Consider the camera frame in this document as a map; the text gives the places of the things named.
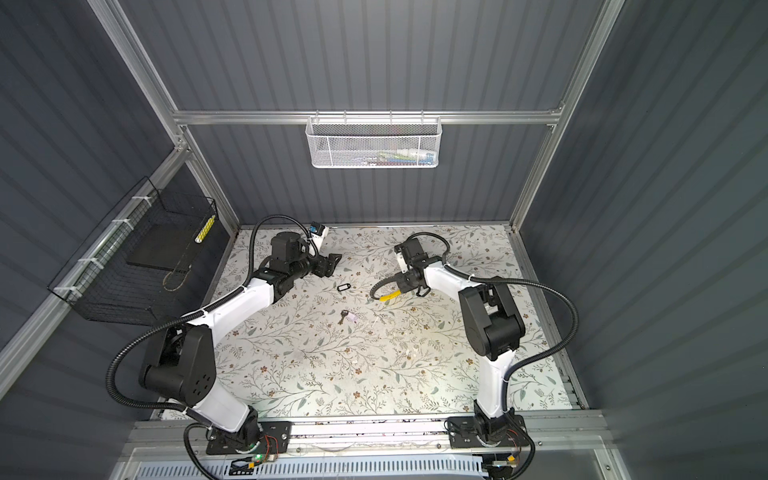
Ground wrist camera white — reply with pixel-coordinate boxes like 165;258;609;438
308;222;330;248
394;246;409;273

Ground black wire basket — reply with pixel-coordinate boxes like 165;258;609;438
48;183;218;326

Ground black pad in basket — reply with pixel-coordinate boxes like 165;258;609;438
127;225;202;273

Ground yellow marker in basket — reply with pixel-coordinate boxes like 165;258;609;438
194;215;216;244

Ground brass key purple tag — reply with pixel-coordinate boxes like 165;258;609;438
338;310;358;325

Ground white slotted cable duct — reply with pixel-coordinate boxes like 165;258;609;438
134;457;490;480

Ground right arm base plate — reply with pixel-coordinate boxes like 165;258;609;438
443;415;531;450

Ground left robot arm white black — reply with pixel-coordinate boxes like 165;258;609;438
139;222;341;434

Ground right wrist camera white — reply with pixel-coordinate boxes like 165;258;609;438
394;246;409;273

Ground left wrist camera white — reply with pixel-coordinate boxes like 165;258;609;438
308;222;330;248

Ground aluminium frame crossbar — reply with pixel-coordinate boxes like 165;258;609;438
172;110;562;126

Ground aluminium mounting rail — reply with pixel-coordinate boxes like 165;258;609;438
119;410;616;460

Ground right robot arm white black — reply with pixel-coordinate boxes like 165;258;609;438
394;235;526;444

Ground items inside white basket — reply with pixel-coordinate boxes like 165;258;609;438
357;148;438;167

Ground white wire mesh basket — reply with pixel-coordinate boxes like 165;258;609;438
305;121;443;169

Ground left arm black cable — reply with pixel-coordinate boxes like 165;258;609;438
105;214;319;413

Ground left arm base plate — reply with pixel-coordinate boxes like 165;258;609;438
205;421;293;455

